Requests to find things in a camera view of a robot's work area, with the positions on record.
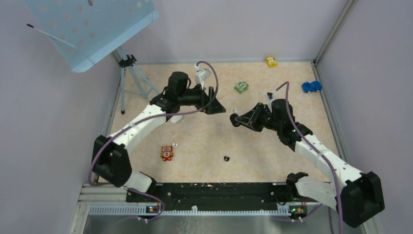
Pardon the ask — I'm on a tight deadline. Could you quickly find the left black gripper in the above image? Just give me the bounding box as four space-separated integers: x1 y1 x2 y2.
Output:
178 83 226 115

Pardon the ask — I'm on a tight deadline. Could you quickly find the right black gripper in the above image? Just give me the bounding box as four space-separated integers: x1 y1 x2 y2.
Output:
236 102 282 133

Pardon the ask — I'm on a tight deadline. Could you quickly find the black earbud charging case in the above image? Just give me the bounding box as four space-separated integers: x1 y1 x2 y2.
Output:
229 113 241 127

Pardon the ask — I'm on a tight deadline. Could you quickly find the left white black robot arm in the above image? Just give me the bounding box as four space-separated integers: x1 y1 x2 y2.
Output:
92 68 226 202

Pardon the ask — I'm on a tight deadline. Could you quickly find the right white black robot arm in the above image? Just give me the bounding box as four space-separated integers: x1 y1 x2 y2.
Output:
230 98 385 228

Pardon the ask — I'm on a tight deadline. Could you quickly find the white earbud charging case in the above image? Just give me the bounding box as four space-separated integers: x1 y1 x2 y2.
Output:
169 115 183 124

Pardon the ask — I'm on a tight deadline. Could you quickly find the green owl toy block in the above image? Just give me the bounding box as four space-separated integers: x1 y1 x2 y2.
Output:
234 81 249 94

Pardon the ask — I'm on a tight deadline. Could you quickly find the blue toy car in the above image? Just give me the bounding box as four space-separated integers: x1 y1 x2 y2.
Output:
301 81 322 93

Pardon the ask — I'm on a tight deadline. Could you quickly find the red owl toy block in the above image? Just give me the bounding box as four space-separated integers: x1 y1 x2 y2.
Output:
161 146 174 161

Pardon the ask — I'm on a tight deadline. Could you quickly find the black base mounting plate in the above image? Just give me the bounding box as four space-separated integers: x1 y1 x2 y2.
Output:
126 182 312 212

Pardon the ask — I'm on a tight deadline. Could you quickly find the light blue tripod stand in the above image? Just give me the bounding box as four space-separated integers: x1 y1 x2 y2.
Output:
114 46 159 115

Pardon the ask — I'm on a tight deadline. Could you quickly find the light blue perforated board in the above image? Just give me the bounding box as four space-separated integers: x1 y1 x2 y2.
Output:
24 0 159 73

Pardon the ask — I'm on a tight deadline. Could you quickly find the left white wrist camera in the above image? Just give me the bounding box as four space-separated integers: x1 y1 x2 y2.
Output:
194 65 211 88

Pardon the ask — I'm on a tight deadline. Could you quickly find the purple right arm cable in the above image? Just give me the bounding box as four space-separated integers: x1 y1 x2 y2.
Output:
274 81 345 234

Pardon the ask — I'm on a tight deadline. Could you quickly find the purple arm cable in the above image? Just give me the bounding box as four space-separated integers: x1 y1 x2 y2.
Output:
274 81 345 234
88 60 219 187

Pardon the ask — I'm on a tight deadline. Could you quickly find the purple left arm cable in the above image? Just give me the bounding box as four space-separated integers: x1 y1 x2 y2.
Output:
88 60 219 187

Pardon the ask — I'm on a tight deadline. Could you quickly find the aluminium frame rail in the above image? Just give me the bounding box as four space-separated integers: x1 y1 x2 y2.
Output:
70 185 340 234

